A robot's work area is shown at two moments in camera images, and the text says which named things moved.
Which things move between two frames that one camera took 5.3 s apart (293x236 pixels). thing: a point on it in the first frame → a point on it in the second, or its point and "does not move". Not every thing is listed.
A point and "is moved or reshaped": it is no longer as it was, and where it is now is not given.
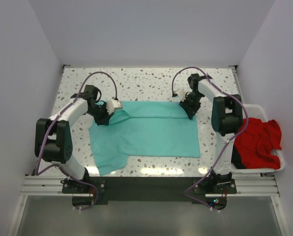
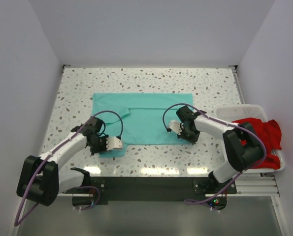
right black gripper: [191, 111] → [193, 140]
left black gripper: [105, 120] → [93, 151]
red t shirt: [255, 144] does not move
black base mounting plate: [213, 191] does not move
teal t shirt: [143, 128] is moved or reshaped
